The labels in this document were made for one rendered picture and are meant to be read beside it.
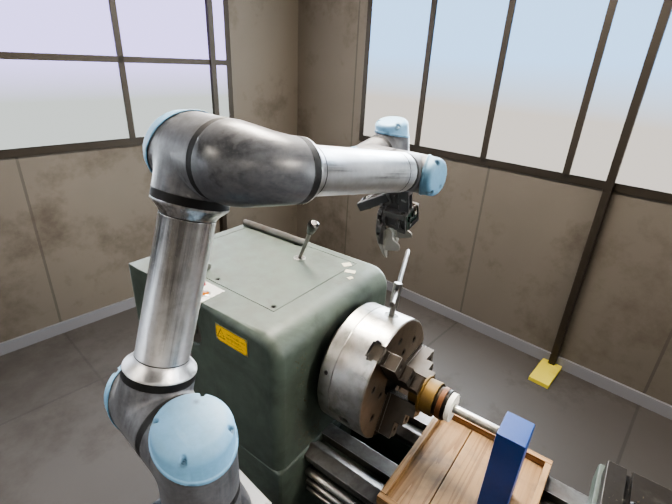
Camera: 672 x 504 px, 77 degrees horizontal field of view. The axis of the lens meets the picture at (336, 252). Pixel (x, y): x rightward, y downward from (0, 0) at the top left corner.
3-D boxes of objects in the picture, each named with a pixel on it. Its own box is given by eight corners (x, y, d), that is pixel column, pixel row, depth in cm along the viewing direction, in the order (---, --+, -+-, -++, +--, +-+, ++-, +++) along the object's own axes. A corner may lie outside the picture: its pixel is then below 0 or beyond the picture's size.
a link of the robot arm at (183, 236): (132, 480, 62) (198, 105, 52) (93, 424, 71) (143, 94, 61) (203, 451, 72) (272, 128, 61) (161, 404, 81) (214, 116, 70)
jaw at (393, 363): (376, 377, 104) (365, 359, 95) (386, 360, 106) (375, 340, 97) (417, 398, 98) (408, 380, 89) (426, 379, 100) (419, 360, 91)
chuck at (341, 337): (308, 435, 104) (327, 319, 96) (373, 385, 129) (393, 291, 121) (319, 442, 102) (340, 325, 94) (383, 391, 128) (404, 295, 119)
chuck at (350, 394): (319, 442, 102) (340, 325, 94) (383, 391, 128) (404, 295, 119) (349, 463, 97) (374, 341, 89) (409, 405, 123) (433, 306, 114)
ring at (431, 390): (406, 383, 98) (443, 402, 93) (424, 363, 105) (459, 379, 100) (402, 413, 102) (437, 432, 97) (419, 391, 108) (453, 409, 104)
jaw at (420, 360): (391, 359, 108) (413, 335, 117) (390, 373, 111) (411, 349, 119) (430, 378, 103) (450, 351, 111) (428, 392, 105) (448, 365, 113)
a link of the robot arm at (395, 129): (364, 123, 93) (388, 112, 97) (367, 169, 99) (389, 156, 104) (394, 129, 88) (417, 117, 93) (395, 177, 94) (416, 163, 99)
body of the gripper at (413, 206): (404, 237, 104) (404, 194, 97) (375, 228, 108) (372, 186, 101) (419, 222, 109) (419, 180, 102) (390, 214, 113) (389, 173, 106)
